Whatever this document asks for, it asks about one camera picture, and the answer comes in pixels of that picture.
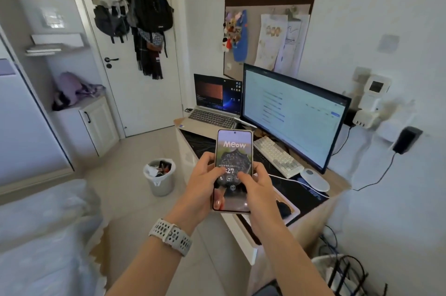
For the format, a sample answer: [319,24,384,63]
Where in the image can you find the white computer mouse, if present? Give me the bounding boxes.
[300,168,331,193]

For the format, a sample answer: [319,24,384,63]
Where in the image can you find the white tray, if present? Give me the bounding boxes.
[222,186,301,266]

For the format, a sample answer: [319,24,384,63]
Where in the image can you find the person's right hand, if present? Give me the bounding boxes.
[234,161,284,233]

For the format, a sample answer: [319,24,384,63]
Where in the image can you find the white paper sheet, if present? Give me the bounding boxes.
[274,13,311,77]

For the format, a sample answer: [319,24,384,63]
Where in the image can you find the dark grey bag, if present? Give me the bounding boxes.
[93,4,131,44]

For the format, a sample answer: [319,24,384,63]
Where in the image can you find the white basket with cables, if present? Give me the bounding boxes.
[311,254,389,296]

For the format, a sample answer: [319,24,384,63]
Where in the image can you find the black power adapter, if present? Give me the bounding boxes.
[393,126,423,155]

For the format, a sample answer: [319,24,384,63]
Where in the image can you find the paper sheet with drawings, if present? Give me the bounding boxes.
[253,13,289,72]

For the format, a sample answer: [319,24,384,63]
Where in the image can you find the black desk mat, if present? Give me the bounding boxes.
[180,128,330,227]

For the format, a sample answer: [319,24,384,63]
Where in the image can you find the black power cable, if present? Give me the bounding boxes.
[350,152,398,192]

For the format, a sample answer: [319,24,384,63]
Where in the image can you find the wooden desk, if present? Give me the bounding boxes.
[173,116,352,287]

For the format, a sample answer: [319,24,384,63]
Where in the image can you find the white plug adapter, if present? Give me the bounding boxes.
[352,110,381,131]

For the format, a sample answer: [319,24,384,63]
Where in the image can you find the white wall device with screen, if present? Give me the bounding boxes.
[362,74,393,112]

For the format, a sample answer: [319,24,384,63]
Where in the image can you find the white sports wristwatch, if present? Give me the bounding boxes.
[149,218,193,257]

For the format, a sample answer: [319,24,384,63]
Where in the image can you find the smartphone with lit screen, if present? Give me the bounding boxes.
[212,128,254,215]

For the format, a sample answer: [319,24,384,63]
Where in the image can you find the white and grey keyboard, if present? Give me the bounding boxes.
[253,136,305,180]

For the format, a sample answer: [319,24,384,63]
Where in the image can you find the white door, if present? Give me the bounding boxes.
[71,0,186,138]

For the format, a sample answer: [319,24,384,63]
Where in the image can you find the white books on shelf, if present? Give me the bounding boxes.
[25,32,90,57]

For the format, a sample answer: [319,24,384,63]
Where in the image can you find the person's left hand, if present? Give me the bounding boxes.
[165,151,228,233]

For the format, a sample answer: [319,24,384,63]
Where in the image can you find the person's right forearm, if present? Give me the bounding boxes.
[249,217,336,296]

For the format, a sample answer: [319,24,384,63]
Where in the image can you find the white cabinet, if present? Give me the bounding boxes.
[52,95,121,157]

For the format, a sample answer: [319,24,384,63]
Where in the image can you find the dark plaid scarf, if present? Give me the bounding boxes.
[132,27,165,80]

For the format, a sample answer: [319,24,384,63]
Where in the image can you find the black computer monitor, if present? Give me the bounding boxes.
[240,63,352,175]

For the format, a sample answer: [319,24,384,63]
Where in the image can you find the white mouse cable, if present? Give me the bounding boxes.
[268,173,330,199]

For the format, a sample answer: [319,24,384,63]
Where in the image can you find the dark object in tray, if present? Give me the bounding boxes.
[278,201,292,220]

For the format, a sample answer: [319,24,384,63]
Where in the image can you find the grey trash bin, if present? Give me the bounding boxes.
[143,158,177,197]

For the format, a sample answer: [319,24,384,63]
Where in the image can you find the small plush keychains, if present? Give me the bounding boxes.
[222,11,243,53]

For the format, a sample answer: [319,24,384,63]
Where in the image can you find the person's left forearm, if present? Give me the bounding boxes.
[105,214,196,296]

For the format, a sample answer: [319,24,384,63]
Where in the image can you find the silver laptop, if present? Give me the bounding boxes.
[179,73,244,136]

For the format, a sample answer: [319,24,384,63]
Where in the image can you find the blue fabric pouch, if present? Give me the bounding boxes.
[232,10,249,63]

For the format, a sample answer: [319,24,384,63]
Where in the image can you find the white bed cover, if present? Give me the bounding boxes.
[0,179,108,296]

